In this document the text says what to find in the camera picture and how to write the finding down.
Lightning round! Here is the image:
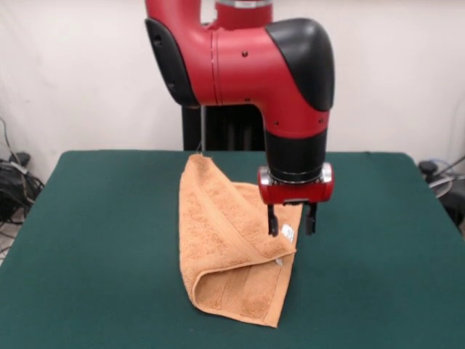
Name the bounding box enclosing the orange terry towel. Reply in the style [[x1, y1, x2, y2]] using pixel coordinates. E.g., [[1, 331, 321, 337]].
[[178, 154, 304, 329]]

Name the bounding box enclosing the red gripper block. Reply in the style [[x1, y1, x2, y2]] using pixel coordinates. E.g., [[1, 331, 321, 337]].
[[256, 162, 333, 238]]

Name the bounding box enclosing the dark green table cloth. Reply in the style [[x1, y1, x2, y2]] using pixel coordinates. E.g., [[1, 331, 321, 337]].
[[0, 151, 465, 349]]

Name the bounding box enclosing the black floor object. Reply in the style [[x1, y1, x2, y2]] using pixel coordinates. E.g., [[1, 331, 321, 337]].
[[441, 181, 465, 233]]

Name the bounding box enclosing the black cable tangle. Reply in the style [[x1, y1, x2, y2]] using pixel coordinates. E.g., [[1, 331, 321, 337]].
[[0, 151, 47, 225]]

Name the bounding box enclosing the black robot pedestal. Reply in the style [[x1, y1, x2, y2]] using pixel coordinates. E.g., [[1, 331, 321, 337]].
[[181, 105, 268, 152]]

